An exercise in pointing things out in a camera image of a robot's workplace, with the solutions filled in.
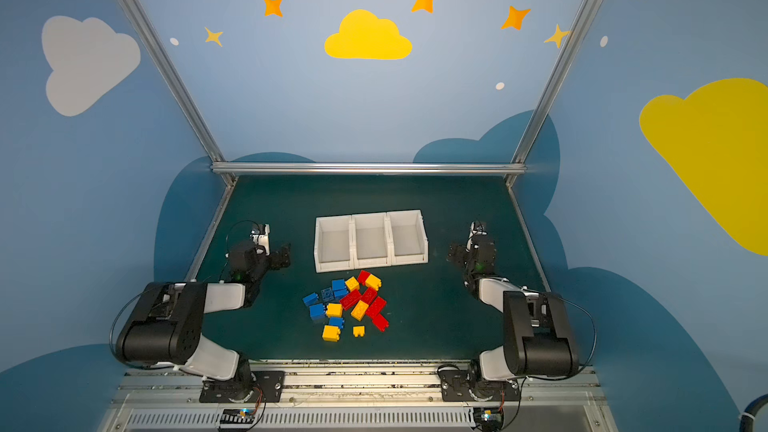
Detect aluminium frame post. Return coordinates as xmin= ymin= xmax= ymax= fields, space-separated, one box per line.
xmin=117 ymin=0 xmax=225 ymax=165
xmin=505 ymin=0 xmax=604 ymax=192

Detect aluminium frame post right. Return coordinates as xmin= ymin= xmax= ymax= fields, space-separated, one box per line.
xmin=505 ymin=0 xmax=604 ymax=192

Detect red lego brick top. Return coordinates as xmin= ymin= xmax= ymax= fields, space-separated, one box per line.
xmin=358 ymin=270 xmax=370 ymax=284

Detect right white bin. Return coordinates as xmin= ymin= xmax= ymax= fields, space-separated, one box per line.
xmin=388 ymin=210 xmax=429 ymax=266

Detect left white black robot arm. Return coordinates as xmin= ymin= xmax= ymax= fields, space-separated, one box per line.
xmin=109 ymin=241 xmax=291 ymax=405

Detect left controller board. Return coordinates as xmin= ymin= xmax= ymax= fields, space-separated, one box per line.
xmin=217 ymin=408 xmax=257 ymax=431

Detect small blue lego brick lower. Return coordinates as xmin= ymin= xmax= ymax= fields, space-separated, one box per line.
xmin=328 ymin=317 xmax=344 ymax=329

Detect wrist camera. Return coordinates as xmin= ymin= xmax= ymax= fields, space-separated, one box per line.
xmin=470 ymin=220 xmax=487 ymax=237
xmin=250 ymin=223 xmax=270 ymax=255

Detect left white bin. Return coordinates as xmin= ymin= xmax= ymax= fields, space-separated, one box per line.
xmin=314 ymin=215 xmax=353 ymax=273

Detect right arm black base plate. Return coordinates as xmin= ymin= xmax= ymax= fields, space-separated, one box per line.
xmin=437 ymin=368 xmax=521 ymax=402

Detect large yellow lego brick bottom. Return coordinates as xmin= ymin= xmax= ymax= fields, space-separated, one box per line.
xmin=322 ymin=325 xmax=341 ymax=342

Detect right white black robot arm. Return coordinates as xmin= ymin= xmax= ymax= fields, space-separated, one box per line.
xmin=448 ymin=229 xmax=598 ymax=400

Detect controller board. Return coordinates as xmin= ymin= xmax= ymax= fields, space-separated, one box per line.
xmin=472 ymin=408 xmax=504 ymax=432
xmin=217 ymin=408 xmax=257 ymax=431

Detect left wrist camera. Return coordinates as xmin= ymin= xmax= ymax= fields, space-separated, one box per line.
xmin=250 ymin=223 xmax=270 ymax=255

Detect white bin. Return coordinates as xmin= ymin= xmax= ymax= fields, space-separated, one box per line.
xmin=314 ymin=215 xmax=353 ymax=273
xmin=388 ymin=210 xmax=429 ymax=266
xmin=352 ymin=212 xmax=391 ymax=269

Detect aluminium frame rail back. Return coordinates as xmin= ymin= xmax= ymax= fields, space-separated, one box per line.
xmin=211 ymin=162 xmax=526 ymax=175

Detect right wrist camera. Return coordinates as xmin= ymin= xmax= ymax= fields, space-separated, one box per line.
xmin=470 ymin=220 xmax=487 ymax=237

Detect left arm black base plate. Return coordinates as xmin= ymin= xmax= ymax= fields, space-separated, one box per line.
xmin=199 ymin=370 xmax=285 ymax=404

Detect long red lego brick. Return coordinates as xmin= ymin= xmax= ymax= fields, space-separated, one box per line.
xmin=340 ymin=289 xmax=362 ymax=311

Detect blue lego brick left large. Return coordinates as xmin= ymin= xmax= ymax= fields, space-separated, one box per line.
xmin=309 ymin=304 xmax=326 ymax=321

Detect middle white bin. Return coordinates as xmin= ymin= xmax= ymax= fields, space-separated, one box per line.
xmin=352 ymin=212 xmax=391 ymax=269

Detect right controller board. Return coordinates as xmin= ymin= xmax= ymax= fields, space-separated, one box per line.
xmin=472 ymin=408 xmax=504 ymax=432

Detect blue lego brick top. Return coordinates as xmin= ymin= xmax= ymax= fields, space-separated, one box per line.
xmin=331 ymin=279 xmax=348 ymax=297

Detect aluminium frame post left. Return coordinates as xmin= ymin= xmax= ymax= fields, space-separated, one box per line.
xmin=117 ymin=0 xmax=225 ymax=165

